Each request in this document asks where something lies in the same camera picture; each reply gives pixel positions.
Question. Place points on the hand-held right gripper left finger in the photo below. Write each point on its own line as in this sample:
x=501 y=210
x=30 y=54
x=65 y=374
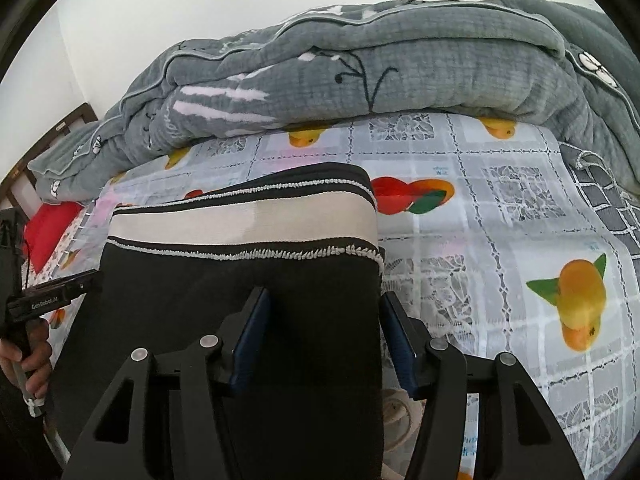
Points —
x=252 y=330

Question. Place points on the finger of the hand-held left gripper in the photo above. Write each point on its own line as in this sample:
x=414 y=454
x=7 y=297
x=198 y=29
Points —
x=86 y=281

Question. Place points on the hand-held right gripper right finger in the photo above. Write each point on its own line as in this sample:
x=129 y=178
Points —
x=397 y=340

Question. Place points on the black pants with white stripe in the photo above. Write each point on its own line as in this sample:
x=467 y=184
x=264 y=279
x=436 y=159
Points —
x=200 y=280

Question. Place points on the person's left hand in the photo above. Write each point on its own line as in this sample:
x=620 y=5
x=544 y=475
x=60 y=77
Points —
x=36 y=360

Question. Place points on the red pillow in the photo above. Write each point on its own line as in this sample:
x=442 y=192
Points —
x=47 y=230

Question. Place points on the wooden headboard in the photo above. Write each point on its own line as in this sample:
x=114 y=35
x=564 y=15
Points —
x=75 y=112

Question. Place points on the fruit print plastic sheet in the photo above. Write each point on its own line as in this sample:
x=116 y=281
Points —
x=500 y=210

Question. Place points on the grey plaid blanket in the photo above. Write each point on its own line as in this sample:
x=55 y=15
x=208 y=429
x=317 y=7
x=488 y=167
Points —
x=610 y=220

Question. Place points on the grey quilt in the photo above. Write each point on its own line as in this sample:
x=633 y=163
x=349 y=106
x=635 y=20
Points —
x=400 y=60

